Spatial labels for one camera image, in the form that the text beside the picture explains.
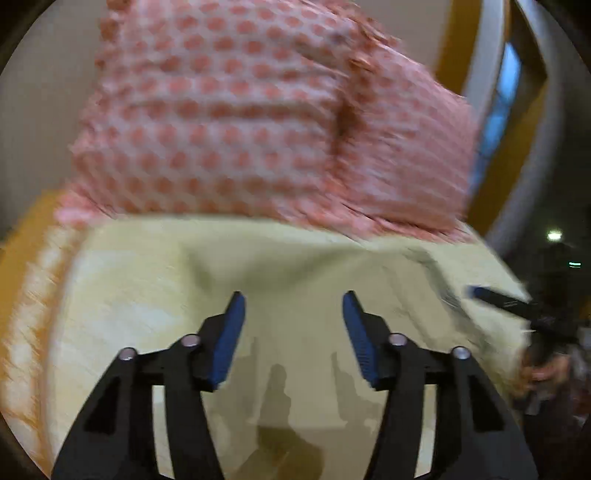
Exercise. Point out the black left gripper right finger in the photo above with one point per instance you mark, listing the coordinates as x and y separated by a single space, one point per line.
443 417

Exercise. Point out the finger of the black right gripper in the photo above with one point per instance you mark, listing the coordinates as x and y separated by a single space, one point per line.
502 302

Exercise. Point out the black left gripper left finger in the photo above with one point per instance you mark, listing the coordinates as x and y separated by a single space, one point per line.
114 433

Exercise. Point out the beige khaki pants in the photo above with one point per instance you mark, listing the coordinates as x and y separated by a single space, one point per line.
295 405

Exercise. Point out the person right hand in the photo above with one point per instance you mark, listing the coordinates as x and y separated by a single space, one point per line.
553 376

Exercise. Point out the yellow patterned bed cover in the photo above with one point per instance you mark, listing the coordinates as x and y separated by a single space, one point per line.
72 297

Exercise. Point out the blue glass window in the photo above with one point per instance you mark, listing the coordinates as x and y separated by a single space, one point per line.
496 122

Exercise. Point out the pink polka dot pillow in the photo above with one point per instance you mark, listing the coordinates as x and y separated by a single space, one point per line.
304 112

